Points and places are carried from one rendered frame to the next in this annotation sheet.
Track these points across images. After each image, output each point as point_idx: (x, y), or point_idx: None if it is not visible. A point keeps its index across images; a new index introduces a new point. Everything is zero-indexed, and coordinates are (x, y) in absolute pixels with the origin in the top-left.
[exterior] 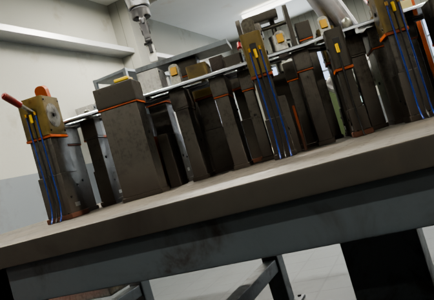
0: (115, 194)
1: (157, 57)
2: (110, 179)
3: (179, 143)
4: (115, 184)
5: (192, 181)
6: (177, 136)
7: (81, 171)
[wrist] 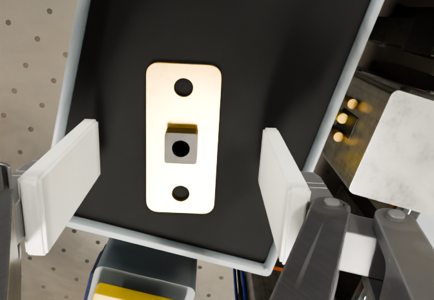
0: (359, 195)
1: (279, 136)
2: (374, 211)
3: (358, 66)
4: (356, 201)
5: (391, 54)
6: (363, 69)
7: (352, 276)
